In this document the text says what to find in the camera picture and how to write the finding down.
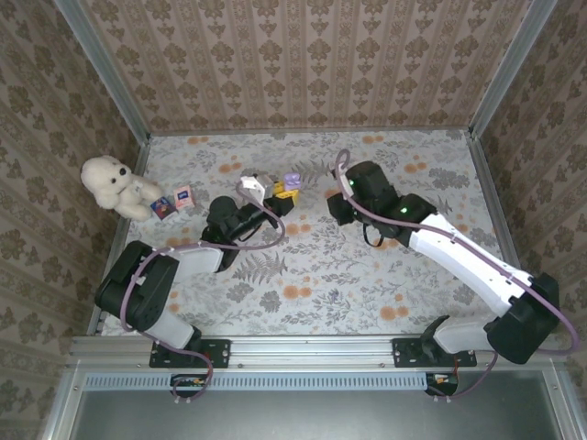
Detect black connector module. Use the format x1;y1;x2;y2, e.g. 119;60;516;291
424;371;460;398
170;373;206;399

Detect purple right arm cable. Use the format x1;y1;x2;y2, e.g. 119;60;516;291
332;149;579;407

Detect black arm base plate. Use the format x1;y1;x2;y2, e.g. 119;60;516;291
391;337;478;369
149;337;231;369

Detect aluminium mounting beam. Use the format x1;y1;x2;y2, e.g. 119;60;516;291
68;333;566;368

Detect aluminium frame post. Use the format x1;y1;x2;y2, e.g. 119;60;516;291
54;0;152;143
467;0;560;137

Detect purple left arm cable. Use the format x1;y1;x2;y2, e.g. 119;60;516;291
119;192;286;407

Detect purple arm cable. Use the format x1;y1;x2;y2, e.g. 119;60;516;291
119;192;286;407
332;149;579;407

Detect white teddy bear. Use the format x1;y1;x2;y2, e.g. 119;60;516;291
80;154;162;222

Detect small pink box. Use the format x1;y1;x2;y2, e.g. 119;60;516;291
172;184;195;208

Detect small blue box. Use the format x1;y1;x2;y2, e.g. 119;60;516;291
150;195;178;222

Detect grey metal panel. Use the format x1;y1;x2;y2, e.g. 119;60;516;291
68;389;563;440

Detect grey slotted cable duct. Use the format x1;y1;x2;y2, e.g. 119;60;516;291
84;371;430;391

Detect black right gripper cable loop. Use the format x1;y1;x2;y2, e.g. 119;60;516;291
360;222;385;249

